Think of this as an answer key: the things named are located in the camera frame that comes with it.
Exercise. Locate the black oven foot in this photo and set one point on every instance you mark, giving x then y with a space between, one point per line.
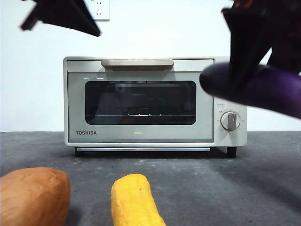
231 152
79 152

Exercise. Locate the purple eggplant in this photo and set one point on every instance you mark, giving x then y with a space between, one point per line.
265 91

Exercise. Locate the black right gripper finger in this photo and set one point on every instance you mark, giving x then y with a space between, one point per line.
247 42
289 51

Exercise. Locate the brown sweet potato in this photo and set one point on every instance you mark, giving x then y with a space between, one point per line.
33 197

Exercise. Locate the white wall socket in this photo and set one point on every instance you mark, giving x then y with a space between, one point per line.
103 9

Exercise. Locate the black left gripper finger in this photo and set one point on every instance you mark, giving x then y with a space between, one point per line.
65 14

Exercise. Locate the yellow corn cob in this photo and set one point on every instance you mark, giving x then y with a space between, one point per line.
134 202

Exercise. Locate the silver crumb tray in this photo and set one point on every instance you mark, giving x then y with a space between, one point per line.
141 149

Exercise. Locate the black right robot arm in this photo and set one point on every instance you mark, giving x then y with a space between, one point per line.
287 11

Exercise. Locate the cream Toshiba toaster oven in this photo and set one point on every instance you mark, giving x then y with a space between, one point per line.
70 57

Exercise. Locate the beige timer knob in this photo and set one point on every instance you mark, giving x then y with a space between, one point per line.
231 121

